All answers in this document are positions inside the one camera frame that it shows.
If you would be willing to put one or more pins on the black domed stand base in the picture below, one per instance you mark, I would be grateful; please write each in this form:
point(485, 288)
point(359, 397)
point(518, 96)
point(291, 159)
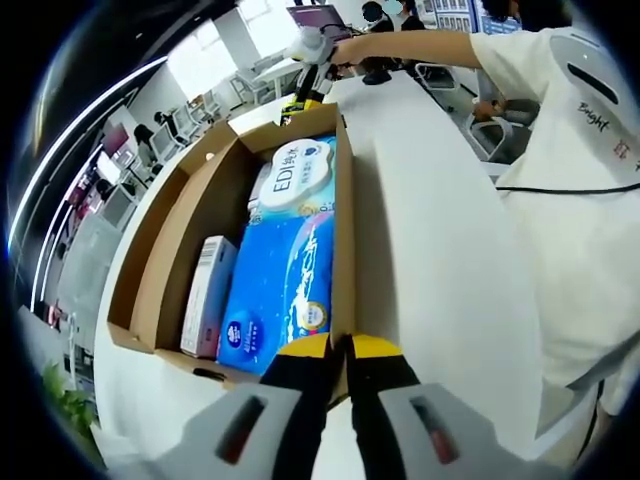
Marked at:
point(377, 77)

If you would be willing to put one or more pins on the person's right hand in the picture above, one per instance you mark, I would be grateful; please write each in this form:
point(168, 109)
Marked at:
point(345, 62)

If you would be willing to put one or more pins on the potted green plant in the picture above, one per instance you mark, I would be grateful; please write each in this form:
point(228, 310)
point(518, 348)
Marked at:
point(70, 405)

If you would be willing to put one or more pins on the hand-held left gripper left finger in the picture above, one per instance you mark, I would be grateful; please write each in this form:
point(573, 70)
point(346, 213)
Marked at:
point(300, 370)

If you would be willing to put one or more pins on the desktop monitor with purple text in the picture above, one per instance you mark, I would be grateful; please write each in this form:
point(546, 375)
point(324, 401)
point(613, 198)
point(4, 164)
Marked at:
point(315, 17)

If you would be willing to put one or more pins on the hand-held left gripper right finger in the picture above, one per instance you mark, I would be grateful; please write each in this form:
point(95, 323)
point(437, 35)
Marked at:
point(380, 370)

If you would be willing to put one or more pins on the blue tissue pack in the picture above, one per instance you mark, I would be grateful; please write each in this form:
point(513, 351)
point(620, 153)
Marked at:
point(270, 300)

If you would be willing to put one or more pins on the soft wet wipes pack item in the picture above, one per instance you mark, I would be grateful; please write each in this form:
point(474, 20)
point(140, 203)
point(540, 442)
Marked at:
point(300, 175)

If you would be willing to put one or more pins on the small white printed carton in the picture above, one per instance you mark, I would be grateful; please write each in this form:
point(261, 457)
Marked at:
point(205, 300)

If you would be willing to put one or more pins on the person in white shirt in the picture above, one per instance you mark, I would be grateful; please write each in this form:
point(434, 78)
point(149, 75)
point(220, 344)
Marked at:
point(575, 275)

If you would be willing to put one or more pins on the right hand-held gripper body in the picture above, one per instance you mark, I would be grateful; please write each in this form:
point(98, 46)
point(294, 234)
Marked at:
point(315, 45)

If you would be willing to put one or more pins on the white chest device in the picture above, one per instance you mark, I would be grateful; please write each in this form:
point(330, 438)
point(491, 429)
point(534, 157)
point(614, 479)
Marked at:
point(575, 45)

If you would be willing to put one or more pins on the row of wall posters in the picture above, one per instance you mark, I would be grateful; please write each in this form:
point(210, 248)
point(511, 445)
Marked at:
point(450, 10)

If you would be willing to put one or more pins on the brown cardboard shoe box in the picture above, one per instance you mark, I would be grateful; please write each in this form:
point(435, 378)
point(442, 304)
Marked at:
point(190, 240)

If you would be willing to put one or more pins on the white office chair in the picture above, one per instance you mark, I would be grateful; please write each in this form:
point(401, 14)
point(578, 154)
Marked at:
point(500, 135)
point(437, 77)

